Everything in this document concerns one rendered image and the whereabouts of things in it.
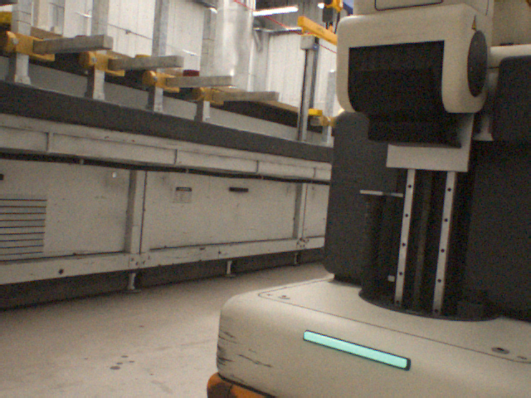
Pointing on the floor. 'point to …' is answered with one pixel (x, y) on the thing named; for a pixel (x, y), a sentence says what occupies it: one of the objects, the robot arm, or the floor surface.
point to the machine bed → (146, 206)
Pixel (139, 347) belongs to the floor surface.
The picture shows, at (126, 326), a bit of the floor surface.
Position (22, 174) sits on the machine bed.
